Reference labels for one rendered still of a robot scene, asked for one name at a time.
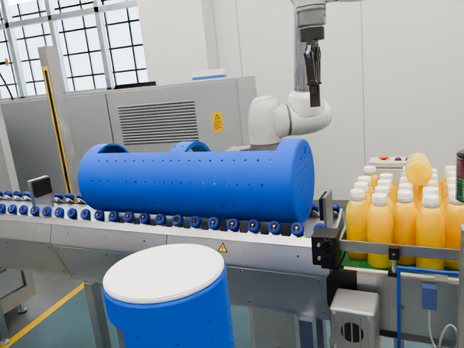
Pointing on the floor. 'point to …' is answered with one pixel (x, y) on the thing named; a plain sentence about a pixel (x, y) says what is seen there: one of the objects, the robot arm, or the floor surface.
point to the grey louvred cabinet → (128, 123)
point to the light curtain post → (59, 118)
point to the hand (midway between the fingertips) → (315, 95)
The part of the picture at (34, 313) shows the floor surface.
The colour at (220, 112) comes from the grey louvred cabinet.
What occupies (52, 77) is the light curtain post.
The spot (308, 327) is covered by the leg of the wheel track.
